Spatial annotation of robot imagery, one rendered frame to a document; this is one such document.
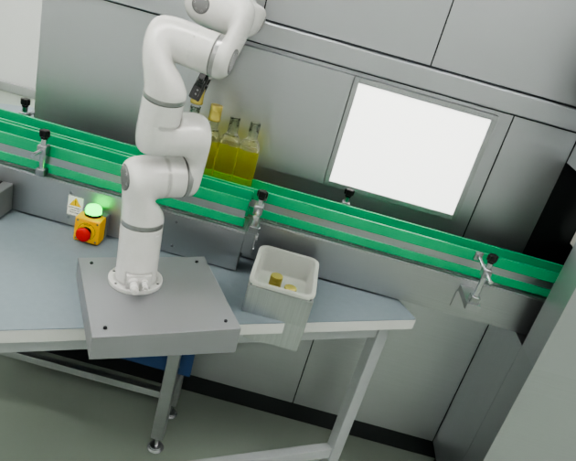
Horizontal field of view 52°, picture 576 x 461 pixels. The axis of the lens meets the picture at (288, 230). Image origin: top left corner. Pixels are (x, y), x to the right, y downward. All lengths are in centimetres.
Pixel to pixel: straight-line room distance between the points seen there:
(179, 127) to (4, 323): 55
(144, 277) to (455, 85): 102
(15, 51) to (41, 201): 375
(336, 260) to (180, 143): 68
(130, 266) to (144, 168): 24
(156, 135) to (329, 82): 69
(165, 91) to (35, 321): 57
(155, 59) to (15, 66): 434
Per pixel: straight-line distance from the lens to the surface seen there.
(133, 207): 131
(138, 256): 136
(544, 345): 176
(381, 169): 183
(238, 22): 123
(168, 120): 121
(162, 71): 118
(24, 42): 541
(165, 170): 129
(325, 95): 177
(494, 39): 182
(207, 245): 166
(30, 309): 143
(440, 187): 186
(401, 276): 176
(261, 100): 179
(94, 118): 198
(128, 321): 131
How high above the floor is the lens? 158
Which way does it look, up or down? 24 degrees down
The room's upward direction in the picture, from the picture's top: 16 degrees clockwise
